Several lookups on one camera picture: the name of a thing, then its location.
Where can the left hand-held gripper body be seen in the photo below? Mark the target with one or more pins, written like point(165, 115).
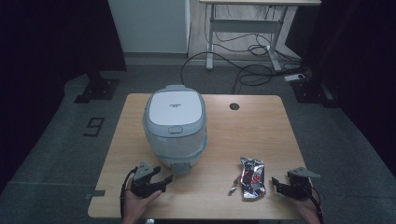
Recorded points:
point(143, 186)

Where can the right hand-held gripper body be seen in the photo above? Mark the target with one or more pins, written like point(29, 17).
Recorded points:
point(299, 188)

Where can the silver snack wrapper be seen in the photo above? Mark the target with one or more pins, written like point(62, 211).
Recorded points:
point(252, 179)

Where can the white rice cooker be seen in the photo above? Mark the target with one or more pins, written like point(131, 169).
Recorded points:
point(174, 137)

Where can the small torn silver wrapper strip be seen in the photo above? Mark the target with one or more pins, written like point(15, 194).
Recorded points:
point(233, 187)

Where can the person's left hand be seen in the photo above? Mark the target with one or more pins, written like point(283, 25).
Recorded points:
point(135, 207)

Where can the person's right hand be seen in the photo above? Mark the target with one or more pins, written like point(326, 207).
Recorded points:
point(309, 210)

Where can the black stand base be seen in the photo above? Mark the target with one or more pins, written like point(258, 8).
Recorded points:
point(98, 88)
point(313, 91)

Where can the white power strip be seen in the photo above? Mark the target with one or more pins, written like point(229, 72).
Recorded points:
point(293, 77)

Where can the white cabinet panel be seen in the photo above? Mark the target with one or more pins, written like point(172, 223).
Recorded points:
point(149, 25)

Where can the white metal-frame desk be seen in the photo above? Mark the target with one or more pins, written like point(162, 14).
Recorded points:
point(246, 25)

